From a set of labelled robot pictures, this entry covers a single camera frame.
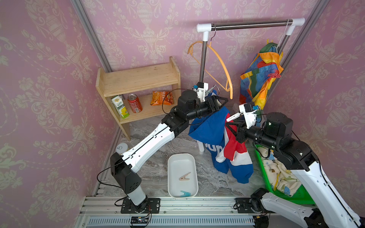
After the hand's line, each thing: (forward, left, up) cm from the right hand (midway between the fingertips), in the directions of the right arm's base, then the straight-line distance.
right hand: (228, 122), depth 60 cm
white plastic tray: (-1, +24, -40) cm, 46 cm away
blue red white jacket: (-7, +1, -12) cm, 14 cm away
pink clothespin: (-10, +21, -39) cm, 45 cm away
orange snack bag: (+32, +32, -13) cm, 47 cm away
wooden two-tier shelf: (+56, +55, -27) cm, 84 cm away
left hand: (+7, 0, +5) cm, 9 cm away
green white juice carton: (+21, +54, -8) cm, 58 cm away
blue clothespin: (-18, +19, -39) cm, 47 cm away
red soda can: (+24, +46, -9) cm, 53 cm away
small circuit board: (-28, +44, -41) cm, 67 cm away
